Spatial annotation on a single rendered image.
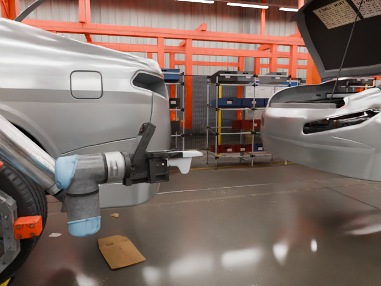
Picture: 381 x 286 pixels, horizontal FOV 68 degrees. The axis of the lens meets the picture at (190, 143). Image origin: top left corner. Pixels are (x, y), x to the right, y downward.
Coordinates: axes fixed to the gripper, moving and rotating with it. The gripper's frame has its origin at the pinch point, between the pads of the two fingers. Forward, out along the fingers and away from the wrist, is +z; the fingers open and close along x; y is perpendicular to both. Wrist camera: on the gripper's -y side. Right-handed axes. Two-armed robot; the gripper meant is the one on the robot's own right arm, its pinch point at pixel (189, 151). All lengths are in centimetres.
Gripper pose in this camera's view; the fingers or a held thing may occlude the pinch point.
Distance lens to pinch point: 82.2
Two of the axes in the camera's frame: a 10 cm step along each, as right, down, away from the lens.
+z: 8.7, -0.7, 4.9
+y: 0.7, 10.0, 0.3
